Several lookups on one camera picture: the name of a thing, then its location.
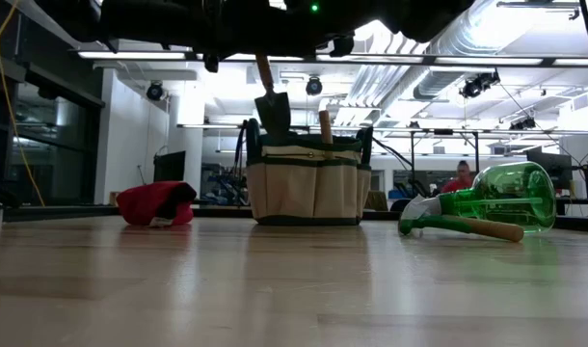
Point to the beige gardening bag green trim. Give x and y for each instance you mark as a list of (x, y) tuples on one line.
[(294, 193)]

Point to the red gardening glove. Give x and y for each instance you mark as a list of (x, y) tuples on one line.
[(140, 202)]

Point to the green spray bottle white head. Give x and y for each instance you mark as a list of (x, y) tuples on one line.
[(511, 193)]

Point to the green necked wooden garden tool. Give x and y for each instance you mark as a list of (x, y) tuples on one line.
[(491, 229)]

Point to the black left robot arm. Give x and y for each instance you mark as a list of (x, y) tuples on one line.
[(67, 17)]

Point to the black monitor on arm stand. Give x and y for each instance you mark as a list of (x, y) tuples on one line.
[(562, 166)]

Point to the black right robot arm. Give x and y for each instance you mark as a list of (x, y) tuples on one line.
[(438, 17)]

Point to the long ceiling light bar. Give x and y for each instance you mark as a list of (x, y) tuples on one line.
[(130, 55)]

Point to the black round ceiling lamp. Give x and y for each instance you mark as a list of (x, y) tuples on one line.
[(154, 90), (314, 86)]

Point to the black ceiling lamp cluster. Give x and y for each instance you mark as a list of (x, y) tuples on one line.
[(477, 84)]

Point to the black computer monitor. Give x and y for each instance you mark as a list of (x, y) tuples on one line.
[(169, 167)]

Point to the olive chair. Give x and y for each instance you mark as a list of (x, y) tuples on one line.
[(380, 201)]

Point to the black round chair back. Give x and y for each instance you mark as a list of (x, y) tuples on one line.
[(399, 206)]

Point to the person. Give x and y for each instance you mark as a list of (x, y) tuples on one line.
[(458, 185)]

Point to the black ceiling lamp pair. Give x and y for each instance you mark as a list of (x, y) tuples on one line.
[(523, 124)]

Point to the silver ceiling air duct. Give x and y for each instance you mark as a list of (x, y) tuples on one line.
[(434, 84)]

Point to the black metal frame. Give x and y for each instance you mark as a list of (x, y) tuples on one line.
[(412, 159)]

